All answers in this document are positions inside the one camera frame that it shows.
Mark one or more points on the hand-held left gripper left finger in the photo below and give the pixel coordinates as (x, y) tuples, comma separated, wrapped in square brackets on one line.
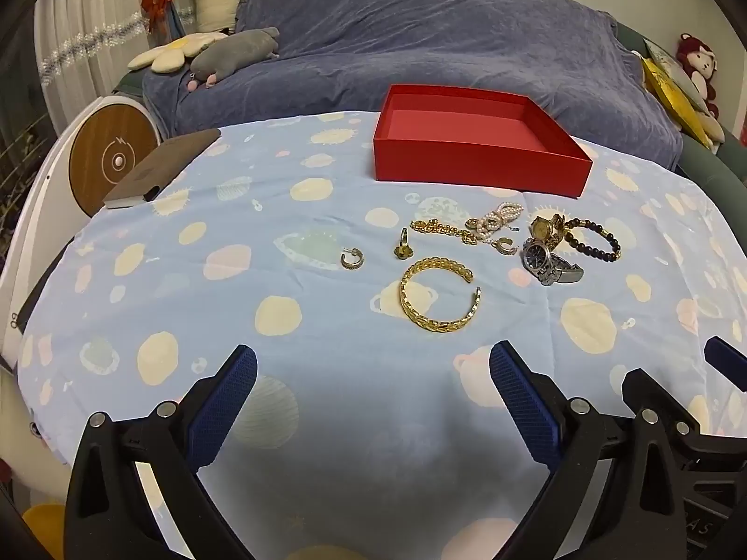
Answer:
[(224, 402)]

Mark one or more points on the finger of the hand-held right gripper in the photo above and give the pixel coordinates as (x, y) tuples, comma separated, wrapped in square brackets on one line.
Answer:
[(642, 388), (723, 356)]

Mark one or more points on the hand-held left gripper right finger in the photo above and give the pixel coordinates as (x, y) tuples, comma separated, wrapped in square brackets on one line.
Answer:
[(525, 408)]

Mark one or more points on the silver wristwatch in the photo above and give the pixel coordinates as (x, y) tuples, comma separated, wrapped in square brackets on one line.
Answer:
[(534, 256)]

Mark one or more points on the gold wristwatch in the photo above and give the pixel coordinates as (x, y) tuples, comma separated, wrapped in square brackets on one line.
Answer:
[(541, 226)]

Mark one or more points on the gold hoop earring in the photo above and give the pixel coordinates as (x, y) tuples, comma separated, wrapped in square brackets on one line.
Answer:
[(503, 248), (357, 262)]

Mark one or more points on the red cardboard box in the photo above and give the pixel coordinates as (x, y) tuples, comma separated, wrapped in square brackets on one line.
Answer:
[(467, 169)]

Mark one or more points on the blue planet print tablecloth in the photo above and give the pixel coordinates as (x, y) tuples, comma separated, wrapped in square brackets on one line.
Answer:
[(233, 303)]

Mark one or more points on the green sofa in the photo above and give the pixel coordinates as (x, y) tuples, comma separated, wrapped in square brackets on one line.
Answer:
[(712, 169)]

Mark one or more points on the yellow round object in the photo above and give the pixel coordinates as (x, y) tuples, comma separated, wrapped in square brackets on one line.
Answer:
[(46, 531)]

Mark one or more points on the brown notebook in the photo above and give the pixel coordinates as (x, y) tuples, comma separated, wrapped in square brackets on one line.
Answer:
[(157, 169)]

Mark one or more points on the yellow cushion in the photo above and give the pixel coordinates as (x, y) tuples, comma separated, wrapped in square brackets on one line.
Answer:
[(665, 84)]

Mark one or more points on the red monkey plush toy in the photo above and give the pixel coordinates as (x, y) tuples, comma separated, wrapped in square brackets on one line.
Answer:
[(697, 61)]

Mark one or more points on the grey pillow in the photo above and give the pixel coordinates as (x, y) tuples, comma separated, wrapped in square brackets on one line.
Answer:
[(671, 58)]

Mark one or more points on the grey plush toy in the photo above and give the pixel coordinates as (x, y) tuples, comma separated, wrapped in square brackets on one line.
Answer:
[(233, 52)]

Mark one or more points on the flower shaped cushion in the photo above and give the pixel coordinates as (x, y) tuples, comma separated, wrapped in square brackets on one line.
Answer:
[(169, 52)]

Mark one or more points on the white curtain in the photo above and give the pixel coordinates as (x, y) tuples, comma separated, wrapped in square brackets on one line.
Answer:
[(87, 41)]

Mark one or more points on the blue blanket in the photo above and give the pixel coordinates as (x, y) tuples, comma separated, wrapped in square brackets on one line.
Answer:
[(408, 29)]

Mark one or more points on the red bow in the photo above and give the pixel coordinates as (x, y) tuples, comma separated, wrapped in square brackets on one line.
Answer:
[(156, 4)]

